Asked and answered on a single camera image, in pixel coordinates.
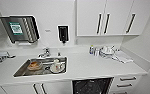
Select stainless steel sink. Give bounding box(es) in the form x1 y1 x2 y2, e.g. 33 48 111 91
12 56 68 79

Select small white bottle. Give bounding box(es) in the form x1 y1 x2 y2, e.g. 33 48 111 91
93 47 100 57

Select small white wall plate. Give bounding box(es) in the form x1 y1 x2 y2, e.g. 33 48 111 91
45 29 53 33

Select grey paper towel dispenser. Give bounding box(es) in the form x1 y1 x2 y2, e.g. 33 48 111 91
0 14 42 45

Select small chrome sink fitting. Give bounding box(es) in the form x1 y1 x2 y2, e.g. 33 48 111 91
56 50 62 57

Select white two-door base cabinet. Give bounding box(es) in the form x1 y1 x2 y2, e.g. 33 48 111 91
0 79 74 94

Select stainless steel dishwasher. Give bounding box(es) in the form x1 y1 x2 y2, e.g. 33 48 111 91
71 76 116 94

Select white mug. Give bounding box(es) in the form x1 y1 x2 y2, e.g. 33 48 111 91
49 58 66 74

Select black soap dispenser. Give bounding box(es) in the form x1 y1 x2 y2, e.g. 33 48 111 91
57 24 70 45

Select chrome faucet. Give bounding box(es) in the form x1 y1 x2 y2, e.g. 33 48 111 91
37 46 52 59

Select orange bowl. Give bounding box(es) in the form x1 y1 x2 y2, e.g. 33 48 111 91
26 60 44 72

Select stack of white dishes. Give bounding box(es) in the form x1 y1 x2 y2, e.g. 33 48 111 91
98 45 116 59

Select white wall cabinet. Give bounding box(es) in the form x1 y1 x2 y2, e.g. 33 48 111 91
75 0 150 37

